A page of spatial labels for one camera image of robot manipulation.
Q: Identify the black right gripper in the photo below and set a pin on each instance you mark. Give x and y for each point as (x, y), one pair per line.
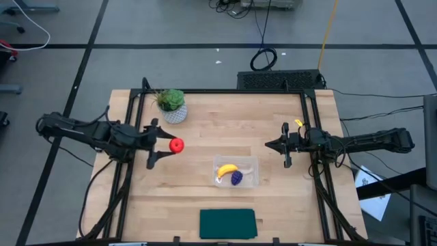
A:
(296, 143)

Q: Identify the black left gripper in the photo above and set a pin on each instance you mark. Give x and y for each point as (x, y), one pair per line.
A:
(152, 143)

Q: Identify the red toy apple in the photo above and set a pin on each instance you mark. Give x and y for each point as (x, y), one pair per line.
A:
(177, 146)

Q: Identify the clear plastic tupperware container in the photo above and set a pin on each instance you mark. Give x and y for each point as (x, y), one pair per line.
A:
(251, 162)

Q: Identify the purple toy grapes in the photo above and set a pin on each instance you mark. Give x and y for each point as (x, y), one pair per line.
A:
(237, 178)

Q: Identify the yellow toy banana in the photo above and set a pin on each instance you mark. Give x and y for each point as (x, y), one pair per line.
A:
(226, 169)

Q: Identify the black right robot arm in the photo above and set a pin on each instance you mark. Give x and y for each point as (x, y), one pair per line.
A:
(375, 141)

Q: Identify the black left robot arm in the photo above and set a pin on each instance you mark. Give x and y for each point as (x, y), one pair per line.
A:
(85, 131)

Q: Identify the yellow tag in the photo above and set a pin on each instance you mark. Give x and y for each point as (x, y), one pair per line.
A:
(299, 122)

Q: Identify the succulent in white patterned pot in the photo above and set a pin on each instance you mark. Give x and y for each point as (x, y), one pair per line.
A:
(172, 102)

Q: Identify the black vented computer case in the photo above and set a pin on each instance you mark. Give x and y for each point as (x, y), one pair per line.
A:
(280, 80)

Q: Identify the dark green cloth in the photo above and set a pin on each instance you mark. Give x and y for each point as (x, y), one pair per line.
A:
(228, 223)

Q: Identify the black bar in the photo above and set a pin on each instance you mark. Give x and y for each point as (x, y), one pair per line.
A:
(382, 189)

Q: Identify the white paper sheet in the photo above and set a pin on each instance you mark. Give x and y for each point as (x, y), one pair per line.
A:
(375, 205)

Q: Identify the grey equipment box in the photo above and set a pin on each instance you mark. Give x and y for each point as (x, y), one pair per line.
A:
(269, 3)

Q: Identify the grey cabinet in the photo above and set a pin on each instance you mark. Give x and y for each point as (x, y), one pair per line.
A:
(431, 143)

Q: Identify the black caster wheel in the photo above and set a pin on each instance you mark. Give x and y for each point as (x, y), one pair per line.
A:
(20, 29)
(3, 119)

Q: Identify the grey furniture leg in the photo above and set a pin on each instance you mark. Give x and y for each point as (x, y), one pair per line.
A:
(10, 89)
(34, 8)

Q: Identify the red plastic part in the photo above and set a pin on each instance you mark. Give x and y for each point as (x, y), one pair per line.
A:
(8, 46)

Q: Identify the black aluminium table frame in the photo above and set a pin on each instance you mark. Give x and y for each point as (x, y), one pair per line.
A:
(218, 91)

